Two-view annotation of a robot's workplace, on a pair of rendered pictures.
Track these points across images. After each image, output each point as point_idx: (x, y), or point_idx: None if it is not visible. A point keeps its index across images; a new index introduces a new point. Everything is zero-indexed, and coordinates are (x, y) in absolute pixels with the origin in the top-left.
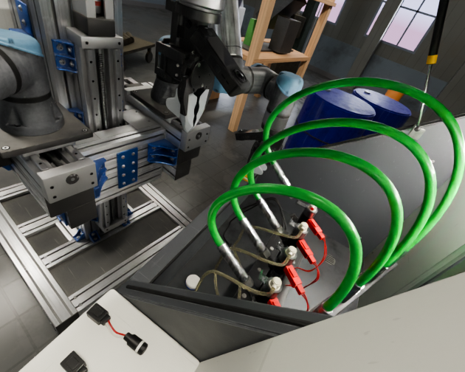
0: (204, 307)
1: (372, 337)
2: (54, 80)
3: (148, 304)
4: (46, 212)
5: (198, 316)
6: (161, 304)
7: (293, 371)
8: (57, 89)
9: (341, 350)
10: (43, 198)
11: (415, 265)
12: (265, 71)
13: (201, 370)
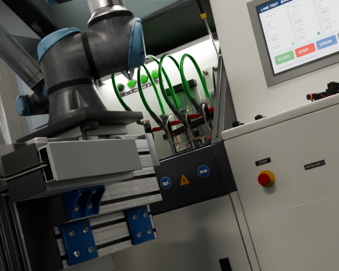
0: (221, 95)
1: (226, 38)
2: None
3: (224, 119)
4: (157, 199)
5: (225, 95)
6: (223, 111)
7: (234, 55)
8: (2, 132)
9: (229, 44)
10: (152, 173)
11: (162, 142)
12: None
13: (243, 121)
